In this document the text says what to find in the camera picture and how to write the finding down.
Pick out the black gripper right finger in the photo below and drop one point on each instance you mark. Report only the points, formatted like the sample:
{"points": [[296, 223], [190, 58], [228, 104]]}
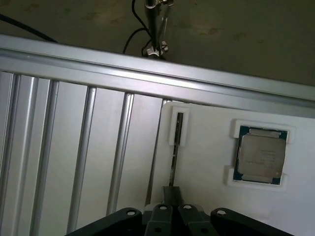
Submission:
{"points": [[189, 221]]}

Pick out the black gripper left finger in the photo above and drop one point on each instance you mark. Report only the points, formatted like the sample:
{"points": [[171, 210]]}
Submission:
{"points": [[160, 221]]}

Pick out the white parts rack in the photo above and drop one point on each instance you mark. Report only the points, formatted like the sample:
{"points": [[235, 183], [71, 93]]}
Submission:
{"points": [[204, 152]]}

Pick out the CPU with silver lid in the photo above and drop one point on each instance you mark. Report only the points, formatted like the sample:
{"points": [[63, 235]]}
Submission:
{"points": [[261, 155]]}

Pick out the metal tripod stand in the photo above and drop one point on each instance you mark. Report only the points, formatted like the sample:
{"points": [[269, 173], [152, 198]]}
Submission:
{"points": [[152, 24]]}

